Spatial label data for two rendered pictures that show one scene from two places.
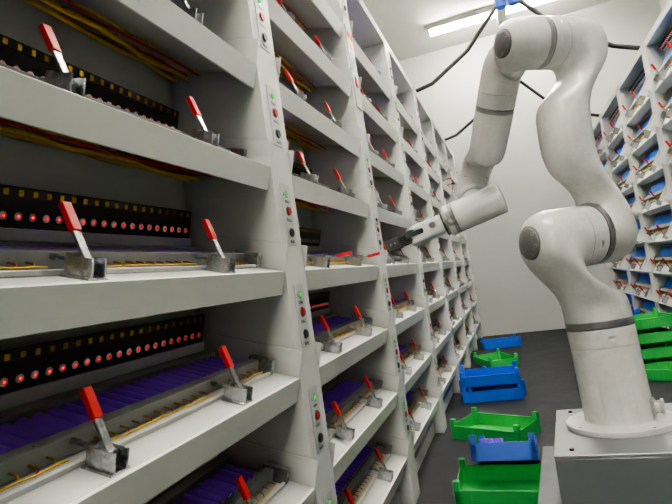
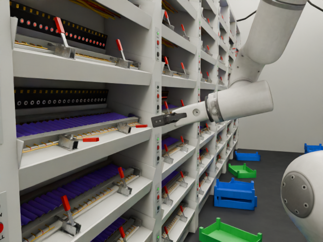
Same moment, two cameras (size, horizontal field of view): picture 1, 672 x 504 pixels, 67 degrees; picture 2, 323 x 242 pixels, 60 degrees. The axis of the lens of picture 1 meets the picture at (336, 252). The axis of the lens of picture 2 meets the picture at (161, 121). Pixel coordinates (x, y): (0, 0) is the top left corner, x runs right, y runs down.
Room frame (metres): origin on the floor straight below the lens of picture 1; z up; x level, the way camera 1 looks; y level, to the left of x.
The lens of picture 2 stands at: (0.58, -0.19, 0.88)
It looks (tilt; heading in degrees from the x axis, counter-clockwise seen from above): 6 degrees down; 1
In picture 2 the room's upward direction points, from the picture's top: straight up
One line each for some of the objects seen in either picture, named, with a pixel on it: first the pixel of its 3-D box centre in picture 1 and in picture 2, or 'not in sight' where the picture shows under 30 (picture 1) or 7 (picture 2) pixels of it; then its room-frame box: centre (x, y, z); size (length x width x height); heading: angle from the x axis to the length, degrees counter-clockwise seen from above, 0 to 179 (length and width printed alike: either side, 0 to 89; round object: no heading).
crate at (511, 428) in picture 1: (494, 425); (229, 236); (2.16, -0.55, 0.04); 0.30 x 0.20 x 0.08; 46
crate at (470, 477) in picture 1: (506, 481); not in sight; (1.60, -0.42, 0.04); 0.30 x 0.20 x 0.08; 71
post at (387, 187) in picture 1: (393, 233); (182, 89); (2.35, -0.28, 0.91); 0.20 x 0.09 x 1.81; 71
